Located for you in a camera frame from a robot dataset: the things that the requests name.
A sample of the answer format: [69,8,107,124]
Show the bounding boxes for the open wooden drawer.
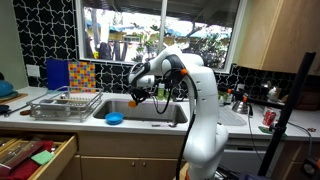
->
[0,131,78,180]

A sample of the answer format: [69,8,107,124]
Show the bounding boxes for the grey ribbed drying mat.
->
[218,105,248,127]

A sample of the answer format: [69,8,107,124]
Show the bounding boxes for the red cloth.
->
[0,139,54,180]

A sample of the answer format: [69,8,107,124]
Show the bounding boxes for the white dishwasher front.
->
[218,138,278,178]

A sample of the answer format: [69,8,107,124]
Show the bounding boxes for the wooden base cabinet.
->
[54,131,320,180]

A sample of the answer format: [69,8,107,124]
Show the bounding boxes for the wooden wall cabinet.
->
[236,0,320,76]

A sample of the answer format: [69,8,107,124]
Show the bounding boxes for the kitchen window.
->
[74,0,248,74]

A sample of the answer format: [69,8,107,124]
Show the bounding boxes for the green sponge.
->
[30,149,55,166]

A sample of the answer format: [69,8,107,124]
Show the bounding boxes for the black stand pole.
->
[257,51,317,178]

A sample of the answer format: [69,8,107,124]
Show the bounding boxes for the multicolour checkered cutting board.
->
[68,60,97,94]

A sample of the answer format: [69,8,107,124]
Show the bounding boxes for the red soda can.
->
[262,108,278,127]

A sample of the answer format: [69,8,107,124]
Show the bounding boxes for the black boom with orange knobs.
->
[218,84,288,111]

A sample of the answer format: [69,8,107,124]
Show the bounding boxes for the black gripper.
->
[129,87,151,104]

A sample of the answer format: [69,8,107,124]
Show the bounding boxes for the wooden cutting board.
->
[0,93,29,105]

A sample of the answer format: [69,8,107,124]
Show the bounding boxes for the steel pot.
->
[231,99,251,115]

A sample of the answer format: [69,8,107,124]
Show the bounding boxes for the white wall outlet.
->
[26,64,41,78]

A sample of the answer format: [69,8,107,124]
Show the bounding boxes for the blue cutting board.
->
[45,58,71,91]

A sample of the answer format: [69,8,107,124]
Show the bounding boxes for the teal kettle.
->
[0,72,16,99]

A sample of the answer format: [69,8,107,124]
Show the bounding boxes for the black cable conduit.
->
[151,66,198,180]

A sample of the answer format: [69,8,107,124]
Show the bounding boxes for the wire dish rack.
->
[28,85,104,123]

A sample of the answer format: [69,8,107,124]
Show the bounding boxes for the green soap bottle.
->
[157,82,166,100]

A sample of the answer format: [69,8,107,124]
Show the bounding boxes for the stainless steel sink basin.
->
[93,99,189,124]

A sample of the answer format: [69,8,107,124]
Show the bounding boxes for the green cloth piece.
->
[258,125,273,135]

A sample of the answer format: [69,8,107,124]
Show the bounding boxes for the blue plastic bowl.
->
[105,111,125,126]

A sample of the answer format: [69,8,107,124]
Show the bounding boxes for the dark wooden utensil tray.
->
[0,139,44,173]

